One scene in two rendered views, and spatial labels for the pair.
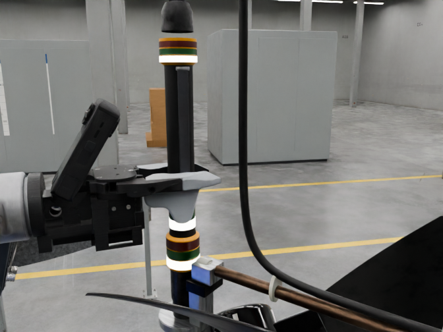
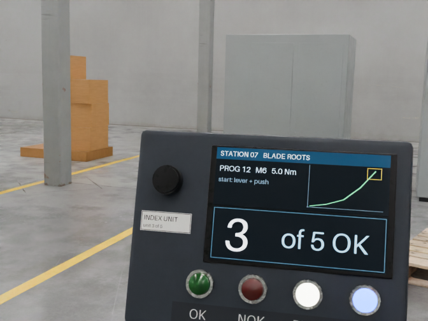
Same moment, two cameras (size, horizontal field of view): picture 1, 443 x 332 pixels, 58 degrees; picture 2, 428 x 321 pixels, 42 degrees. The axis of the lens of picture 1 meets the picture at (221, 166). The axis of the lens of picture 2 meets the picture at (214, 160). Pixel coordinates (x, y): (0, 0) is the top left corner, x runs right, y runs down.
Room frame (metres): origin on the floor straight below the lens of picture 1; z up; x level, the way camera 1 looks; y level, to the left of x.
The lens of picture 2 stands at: (0.77, 1.14, 1.31)
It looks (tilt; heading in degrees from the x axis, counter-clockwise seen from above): 8 degrees down; 301
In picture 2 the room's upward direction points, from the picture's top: 1 degrees clockwise
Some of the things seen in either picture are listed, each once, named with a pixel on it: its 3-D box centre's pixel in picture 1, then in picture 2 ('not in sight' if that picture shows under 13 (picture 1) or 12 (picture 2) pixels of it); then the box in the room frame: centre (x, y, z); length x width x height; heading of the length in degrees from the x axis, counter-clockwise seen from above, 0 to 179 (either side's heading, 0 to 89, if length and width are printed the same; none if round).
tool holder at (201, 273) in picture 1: (190, 290); not in sight; (0.47, 0.04, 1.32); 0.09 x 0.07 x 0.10; 55
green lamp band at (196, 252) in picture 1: (182, 249); not in sight; (0.48, 0.05, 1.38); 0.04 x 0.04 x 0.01
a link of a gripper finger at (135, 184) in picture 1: (143, 185); not in sight; (0.43, 0.09, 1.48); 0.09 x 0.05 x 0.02; 100
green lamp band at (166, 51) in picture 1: (178, 52); not in sight; (0.48, 0.05, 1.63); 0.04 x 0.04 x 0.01
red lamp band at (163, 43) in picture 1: (177, 45); not in sight; (0.48, 0.05, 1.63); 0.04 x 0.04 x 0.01
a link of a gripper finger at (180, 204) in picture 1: (183, 199); not in sight; (0.45, 0.04, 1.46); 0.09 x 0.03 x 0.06; 100
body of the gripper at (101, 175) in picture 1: (89, 205); not in sight; (0.44, 0.15, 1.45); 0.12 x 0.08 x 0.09; 110
